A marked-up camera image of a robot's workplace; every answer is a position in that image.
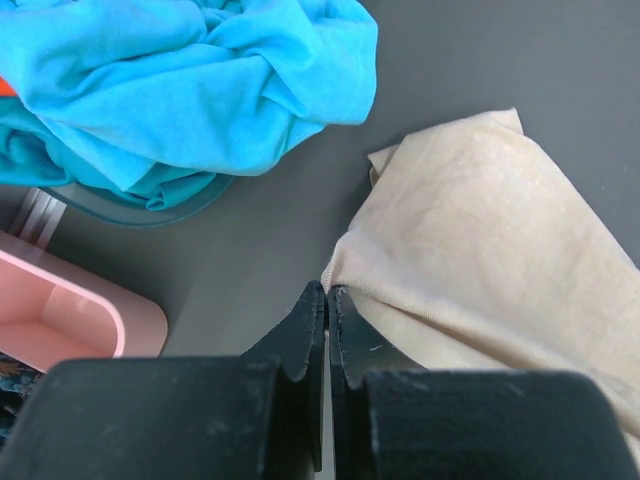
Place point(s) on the dark patterned rolled item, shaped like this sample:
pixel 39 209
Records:
pixel 17 382

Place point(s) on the cyan t shirt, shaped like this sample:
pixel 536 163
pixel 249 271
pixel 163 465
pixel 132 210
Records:
pixel 156 101

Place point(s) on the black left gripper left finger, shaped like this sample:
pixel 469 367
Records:
pixel 293 351

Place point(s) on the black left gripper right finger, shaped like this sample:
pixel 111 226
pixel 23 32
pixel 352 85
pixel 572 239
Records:
pixel 355 348

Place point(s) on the teal plastic basket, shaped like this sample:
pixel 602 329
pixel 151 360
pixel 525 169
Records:
pixel 107 207

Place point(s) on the orange t shirt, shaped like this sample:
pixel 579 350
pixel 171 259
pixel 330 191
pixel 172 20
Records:
pixel 6 90

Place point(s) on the pink compartment tray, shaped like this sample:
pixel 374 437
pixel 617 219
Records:
pixel 53 311

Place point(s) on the aluminium frame post left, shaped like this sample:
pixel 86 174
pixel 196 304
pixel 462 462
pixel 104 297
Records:
pixel 37 218

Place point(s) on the beige t shirt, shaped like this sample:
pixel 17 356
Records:
pixel 474 251

